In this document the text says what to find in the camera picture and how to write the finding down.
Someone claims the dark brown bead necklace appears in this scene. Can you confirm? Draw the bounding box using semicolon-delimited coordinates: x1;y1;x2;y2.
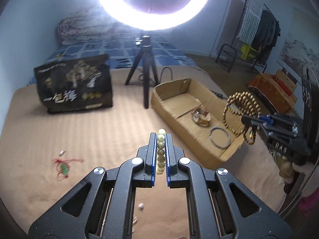
222;91;262;146

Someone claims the cream bead bracelet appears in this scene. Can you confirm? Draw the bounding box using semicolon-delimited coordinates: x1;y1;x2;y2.
156;128;167;175

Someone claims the gold jewelry pile in box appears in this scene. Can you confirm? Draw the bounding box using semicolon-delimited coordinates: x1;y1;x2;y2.
191;107;211;126

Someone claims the orange covered box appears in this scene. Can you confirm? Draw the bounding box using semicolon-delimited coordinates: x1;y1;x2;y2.
247;73;297;114

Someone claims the dark thin bangle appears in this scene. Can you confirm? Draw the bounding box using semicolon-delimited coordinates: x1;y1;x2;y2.
209;126;231;149

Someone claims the open cardboard box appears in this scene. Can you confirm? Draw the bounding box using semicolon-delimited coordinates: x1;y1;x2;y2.
151;79;244;168

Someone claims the yellow crate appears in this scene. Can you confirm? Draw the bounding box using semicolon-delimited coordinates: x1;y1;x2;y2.
241;44;258;61

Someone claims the tan bed blanket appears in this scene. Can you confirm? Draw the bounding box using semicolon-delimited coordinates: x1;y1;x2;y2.
1;69;286;238

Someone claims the black clothes rack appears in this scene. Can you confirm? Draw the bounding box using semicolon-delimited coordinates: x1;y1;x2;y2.
215;0;281;73

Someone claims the blue patterned bed sheet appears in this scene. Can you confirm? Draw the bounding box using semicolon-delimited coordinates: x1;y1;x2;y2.
46;34;197;69

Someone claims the black tripod stand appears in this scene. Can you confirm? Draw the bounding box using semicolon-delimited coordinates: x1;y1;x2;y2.
125;35;159;109

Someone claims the black printed snack bag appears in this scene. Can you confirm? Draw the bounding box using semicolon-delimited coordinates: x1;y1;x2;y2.
34;54;113;113

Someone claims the folded floral quilt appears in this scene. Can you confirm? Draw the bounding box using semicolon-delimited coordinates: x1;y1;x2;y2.
57;6;121;41

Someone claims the green pendant red cord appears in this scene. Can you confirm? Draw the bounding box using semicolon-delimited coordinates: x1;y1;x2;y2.
51;158;85;180

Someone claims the landscape wall poster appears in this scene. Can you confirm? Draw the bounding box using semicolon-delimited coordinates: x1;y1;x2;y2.
277;8;318;77

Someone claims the white ring light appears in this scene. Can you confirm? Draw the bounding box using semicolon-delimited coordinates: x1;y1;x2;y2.
98;0;209;31

